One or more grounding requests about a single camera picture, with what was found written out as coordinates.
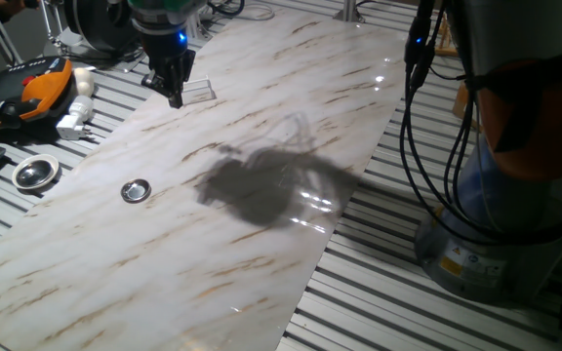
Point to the marble pattern sheet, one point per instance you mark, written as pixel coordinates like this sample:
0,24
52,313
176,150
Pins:
188,244

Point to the white egg shaped object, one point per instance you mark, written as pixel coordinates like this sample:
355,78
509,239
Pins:
85,82

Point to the short aluminium post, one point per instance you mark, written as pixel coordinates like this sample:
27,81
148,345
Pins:
349,11

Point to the small round metal plate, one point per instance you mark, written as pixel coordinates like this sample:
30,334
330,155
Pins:
136,190

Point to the white power adapter plug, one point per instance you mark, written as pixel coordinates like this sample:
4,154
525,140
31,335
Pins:
77,114

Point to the small wooden rack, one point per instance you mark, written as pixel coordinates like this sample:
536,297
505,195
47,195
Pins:
444,41

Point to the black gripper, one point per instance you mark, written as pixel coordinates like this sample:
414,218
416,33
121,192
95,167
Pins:
169,56

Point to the person's hand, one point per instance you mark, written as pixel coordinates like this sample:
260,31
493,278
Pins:
10,6

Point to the orange black teach pendant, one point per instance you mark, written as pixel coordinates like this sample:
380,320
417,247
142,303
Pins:
27,92

